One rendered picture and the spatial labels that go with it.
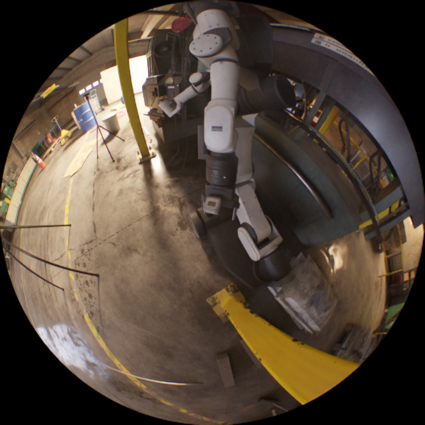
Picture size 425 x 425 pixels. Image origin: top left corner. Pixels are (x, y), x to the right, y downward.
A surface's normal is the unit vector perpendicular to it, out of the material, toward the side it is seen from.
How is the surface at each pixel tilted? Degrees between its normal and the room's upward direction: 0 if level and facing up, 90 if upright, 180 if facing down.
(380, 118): 90
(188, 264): 0
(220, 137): 67
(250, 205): 20
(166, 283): 0
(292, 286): 61
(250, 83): 90
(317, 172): 90
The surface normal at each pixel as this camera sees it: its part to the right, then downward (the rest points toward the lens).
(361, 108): -0.84, 0.46
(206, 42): -0.31, 0.60
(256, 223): 0.15, -0.33
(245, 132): 0.46, 0.58
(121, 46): 0.54, 0.79
